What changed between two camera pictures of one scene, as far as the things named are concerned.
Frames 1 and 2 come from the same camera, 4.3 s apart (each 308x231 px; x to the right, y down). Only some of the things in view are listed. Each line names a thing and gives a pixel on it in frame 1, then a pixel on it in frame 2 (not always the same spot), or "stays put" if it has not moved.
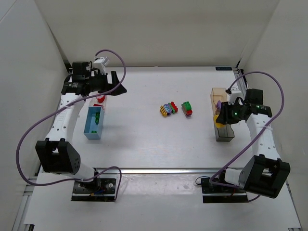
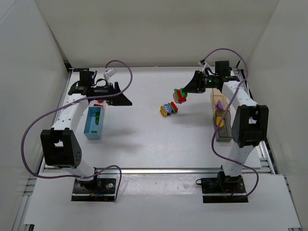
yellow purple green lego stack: x=168 y=109 stays put
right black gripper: x=223 y=115 to x=198 y=82
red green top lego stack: x=186 y=107 to x=179 y=96
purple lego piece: x=219 y=105 stays put
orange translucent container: x=218 y=94 stays put
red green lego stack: x=97 y=115 stays put
